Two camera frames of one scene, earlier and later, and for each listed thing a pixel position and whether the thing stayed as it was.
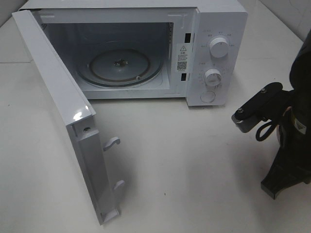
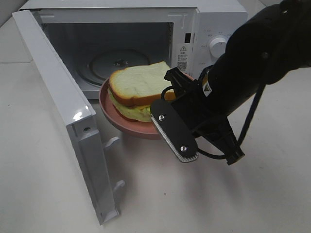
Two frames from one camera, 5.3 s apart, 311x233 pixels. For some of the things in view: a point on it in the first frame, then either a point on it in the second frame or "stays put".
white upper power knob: [218, 47] stays put
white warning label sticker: [183, 58] stays put
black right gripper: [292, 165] → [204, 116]
